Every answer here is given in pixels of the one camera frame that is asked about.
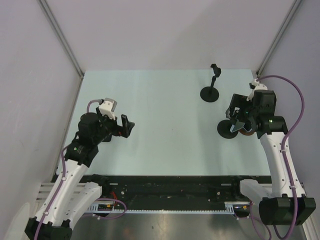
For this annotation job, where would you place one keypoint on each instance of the right aluminium frame post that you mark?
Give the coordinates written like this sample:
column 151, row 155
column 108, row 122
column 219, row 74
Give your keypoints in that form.
column 289, row 17

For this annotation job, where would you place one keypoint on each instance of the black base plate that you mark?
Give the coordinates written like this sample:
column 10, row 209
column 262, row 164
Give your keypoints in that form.
column 177, row 192

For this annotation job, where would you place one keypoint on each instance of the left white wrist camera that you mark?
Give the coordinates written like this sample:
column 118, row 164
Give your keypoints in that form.
column 107, row 108

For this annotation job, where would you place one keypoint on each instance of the black phone stand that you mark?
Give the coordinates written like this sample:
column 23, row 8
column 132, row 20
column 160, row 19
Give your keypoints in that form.
column 224, row 129
column 210, row 94

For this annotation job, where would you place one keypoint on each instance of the black-screen blue-edged phone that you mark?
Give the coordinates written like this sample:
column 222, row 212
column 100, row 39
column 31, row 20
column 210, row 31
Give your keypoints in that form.
column 247, row 127

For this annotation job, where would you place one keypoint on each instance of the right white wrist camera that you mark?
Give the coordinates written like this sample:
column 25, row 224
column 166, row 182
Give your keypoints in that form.
column 255, row 85

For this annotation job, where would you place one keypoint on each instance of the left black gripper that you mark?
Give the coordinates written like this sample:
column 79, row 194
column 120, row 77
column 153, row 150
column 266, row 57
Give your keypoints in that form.
column 124, row 130

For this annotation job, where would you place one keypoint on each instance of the aluminium frame post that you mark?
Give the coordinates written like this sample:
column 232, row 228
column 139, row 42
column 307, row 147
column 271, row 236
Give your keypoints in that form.
column 55, row 26
column 289, row 17

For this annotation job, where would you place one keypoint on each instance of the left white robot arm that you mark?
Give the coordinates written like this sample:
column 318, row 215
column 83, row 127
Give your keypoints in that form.
column 60, row 212

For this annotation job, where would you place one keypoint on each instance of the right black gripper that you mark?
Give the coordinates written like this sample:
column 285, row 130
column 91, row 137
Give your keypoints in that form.
column 239, row 101

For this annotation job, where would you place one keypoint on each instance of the grey slotted cable duct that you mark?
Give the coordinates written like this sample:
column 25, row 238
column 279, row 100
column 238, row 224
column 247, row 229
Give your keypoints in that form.
column 228, row 208

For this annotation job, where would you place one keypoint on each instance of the brown round stand base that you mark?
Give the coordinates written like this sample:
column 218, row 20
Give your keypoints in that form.
column 246, row 133

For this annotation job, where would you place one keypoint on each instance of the black smartphone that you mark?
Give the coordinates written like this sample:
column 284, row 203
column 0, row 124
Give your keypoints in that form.
column 107, row 139

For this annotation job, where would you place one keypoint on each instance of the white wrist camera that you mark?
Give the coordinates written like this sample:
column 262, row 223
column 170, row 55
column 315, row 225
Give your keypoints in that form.
column 107, row 108
column 255, row 85

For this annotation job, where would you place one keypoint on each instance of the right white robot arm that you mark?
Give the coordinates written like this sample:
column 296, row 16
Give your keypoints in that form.
column 286, row 202

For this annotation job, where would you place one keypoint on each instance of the left aluminium frame post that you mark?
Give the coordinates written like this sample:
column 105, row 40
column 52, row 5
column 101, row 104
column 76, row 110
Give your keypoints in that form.
column 55, row 26

